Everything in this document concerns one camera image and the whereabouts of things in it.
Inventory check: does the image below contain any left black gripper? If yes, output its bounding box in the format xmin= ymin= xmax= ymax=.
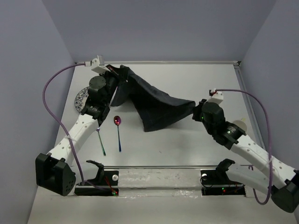
xmin=99 ymin=65 xmax=129 ymax=105

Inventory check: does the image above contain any dark checked cloth napkin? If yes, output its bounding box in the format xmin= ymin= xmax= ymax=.
xmin=111 ymin=65 xmax=196 ymax=132

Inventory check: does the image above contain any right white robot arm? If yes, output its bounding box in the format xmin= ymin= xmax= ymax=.
xmin=192 ymin=98 xmax=299 ymax=213

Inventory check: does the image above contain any blue floral plate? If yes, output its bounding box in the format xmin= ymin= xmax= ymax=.
xmin=74 ymin=87 xmax=89 ymax=113

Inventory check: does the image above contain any pale yellow paper cup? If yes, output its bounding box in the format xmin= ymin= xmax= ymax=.
xmin=233 ymin=119 xmax=248 ymax=135

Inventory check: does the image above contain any iridescent spoon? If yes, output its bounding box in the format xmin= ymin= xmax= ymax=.
xmin=114 ymin=116 xmax=122 ymax=153

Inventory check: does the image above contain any iridescent fork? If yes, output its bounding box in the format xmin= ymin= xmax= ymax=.
xmin=96 ymin=127 xmax=107 ymax=156

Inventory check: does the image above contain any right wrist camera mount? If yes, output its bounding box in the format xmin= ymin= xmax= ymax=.
xmin=207 ymin=88 xmax=224 ymax=105

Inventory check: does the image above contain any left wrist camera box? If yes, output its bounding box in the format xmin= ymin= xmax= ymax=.
xmin=91 ymin=55 xmax=110 ymax=74

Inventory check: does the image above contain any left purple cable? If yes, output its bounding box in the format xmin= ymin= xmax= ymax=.
xmin=43 ymin=62 xmax=117 ymax=194

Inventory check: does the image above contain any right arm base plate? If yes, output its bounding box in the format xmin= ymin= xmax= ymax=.
xmin=199 ymin=159 xmax=246 ymax=196

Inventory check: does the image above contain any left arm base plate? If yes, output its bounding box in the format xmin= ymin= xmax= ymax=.
xmin=73 ymin=160 xmax=119 ymax=196

